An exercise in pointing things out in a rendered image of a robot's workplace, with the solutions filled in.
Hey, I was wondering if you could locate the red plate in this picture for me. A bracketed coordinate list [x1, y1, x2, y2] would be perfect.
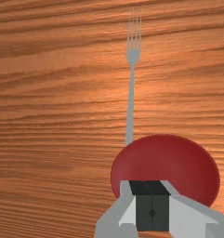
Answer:
[110, 134, 221, 208]

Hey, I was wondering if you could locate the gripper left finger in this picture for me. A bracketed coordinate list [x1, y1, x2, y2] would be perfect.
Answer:
[94, 179, 153, 238]

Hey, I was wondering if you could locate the grey metal fork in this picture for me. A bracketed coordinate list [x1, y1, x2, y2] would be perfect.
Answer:
[124, 7, 143, 147]

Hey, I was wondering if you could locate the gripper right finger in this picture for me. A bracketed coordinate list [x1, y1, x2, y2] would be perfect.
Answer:
[128, 179, 224, 238]

